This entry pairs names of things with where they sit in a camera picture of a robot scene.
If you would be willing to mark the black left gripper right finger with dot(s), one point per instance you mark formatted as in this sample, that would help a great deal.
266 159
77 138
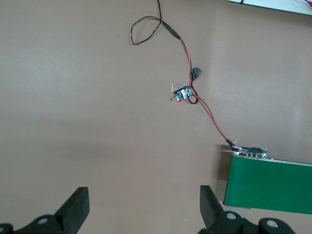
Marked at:
209 209

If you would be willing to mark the green belt conveyor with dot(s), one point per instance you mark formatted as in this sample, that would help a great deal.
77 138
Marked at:
268 185

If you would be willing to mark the small motor controller board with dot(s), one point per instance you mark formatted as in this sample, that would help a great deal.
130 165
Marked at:
181 93

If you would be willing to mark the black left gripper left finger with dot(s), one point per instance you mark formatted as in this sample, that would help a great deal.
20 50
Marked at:
70 214

